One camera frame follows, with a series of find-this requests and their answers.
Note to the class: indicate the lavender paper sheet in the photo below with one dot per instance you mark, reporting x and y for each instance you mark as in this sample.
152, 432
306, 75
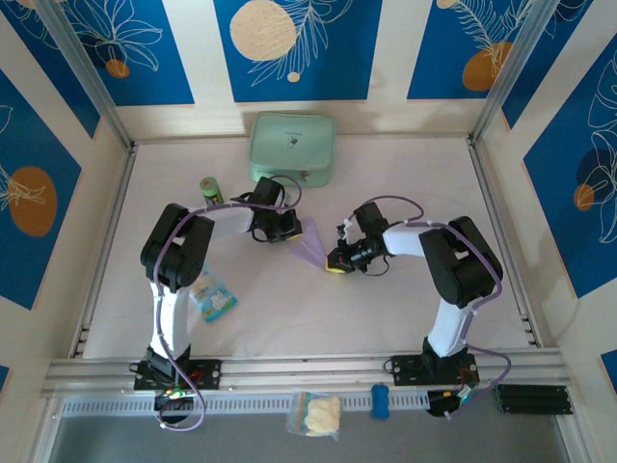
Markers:
311, 246

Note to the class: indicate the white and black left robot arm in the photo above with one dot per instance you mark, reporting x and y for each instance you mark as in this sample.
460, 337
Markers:
169, 318

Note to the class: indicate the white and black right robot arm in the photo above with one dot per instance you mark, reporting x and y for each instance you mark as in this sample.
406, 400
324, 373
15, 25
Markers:
448, 323

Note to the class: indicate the small green can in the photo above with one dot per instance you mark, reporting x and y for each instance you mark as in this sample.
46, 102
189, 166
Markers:
212, 193

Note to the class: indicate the mint green zip pouch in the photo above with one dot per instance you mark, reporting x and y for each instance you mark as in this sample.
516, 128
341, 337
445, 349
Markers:
289, 144

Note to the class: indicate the blue snack packet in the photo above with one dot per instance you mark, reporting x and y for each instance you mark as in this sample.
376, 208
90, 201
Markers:
217, 299

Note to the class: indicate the small blue plastic object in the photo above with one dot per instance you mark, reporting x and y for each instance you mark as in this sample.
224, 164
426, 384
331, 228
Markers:
380, 400

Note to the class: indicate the clear bag of yellow chips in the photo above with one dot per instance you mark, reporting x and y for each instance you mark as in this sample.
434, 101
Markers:
315, 415

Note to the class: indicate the small green circuit board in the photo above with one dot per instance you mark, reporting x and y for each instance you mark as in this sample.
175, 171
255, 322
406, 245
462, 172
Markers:
176, 394
465, 393

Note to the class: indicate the black ribbed block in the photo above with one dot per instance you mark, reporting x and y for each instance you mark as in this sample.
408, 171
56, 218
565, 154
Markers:
532, 399

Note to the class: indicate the long aluminium mounting rail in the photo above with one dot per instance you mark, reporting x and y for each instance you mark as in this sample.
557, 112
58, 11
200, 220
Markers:
308, 371

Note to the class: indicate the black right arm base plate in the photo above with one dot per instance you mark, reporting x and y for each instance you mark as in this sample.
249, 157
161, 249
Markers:
405, 369

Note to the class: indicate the aluminium table side rail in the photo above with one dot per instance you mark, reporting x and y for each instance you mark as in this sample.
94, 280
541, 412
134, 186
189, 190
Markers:
103, 251
506, 241

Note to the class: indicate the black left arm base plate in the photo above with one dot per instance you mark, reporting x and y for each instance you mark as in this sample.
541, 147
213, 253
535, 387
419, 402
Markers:
209, 373

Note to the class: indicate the aluminium frame post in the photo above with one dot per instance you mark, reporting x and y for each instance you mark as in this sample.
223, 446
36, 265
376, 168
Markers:
87, 72
516, 72

